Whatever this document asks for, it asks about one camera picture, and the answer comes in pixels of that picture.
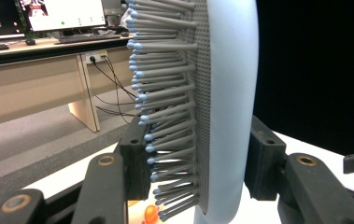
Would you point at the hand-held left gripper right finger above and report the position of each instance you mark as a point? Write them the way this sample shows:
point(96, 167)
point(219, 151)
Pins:
point(263, 168)

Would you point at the black computer mouse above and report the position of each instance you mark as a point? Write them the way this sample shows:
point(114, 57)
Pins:
point(30, 42)

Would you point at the black curtain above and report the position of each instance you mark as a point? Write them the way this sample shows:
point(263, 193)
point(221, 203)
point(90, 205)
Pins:
point(314, 62)

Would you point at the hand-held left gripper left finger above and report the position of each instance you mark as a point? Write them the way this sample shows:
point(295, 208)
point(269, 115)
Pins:
point(134, 174)

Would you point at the beige wooden desk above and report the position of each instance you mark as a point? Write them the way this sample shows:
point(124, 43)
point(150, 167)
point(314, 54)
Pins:
point(25, 87)

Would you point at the bright computer monitor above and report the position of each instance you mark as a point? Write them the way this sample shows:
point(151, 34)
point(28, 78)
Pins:
point(65, 14)

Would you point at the white board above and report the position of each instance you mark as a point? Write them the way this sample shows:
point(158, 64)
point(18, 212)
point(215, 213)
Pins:
point(321, 149)

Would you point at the white power socket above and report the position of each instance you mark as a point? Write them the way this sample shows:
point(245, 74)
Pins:
point(96, 56)

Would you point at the light blue hairbrush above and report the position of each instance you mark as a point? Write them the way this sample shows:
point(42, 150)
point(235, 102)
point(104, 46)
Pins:
point(230, 93)

